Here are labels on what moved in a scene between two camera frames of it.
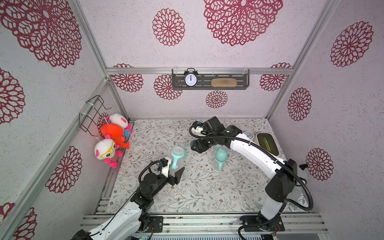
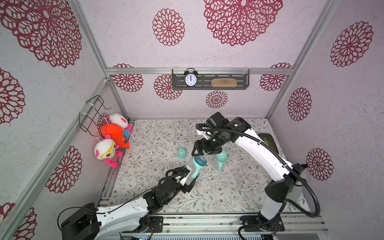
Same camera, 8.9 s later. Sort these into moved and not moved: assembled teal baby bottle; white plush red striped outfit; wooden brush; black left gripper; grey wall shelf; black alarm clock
Moved: black left gripper
Not moved: white plush red striped outfit; grey wall shelf; assembled teal baby bottle; black alarm clock; wooden brush
